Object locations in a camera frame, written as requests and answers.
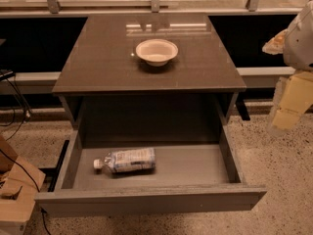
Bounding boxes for metal window frame rail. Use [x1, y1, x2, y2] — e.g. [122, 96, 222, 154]
[0, 0, 313, 18]

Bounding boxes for clear blue plastic bottle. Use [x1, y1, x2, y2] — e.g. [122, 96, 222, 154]
[93, 148, 156, 173]

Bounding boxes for white paper bowl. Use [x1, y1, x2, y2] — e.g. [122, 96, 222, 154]
[136, 39, 178, 67]

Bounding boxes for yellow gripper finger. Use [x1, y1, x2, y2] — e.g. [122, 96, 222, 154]
[267, 71, 313, 135]

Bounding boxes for black cables at left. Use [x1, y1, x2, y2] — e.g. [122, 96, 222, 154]
[0, 70, 33, 141]

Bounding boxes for brown cardboard box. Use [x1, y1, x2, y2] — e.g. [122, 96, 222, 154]
[0, 136, 45, 235]

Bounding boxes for open grey top drawer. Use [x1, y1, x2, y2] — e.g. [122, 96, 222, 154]
[36, 126, 267, 216]

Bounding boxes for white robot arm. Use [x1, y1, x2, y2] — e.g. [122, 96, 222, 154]
[262, 0, 313, 136]

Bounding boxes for grey cabinet with counter top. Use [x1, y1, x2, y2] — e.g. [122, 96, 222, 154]
[53, 14, 246, 146]

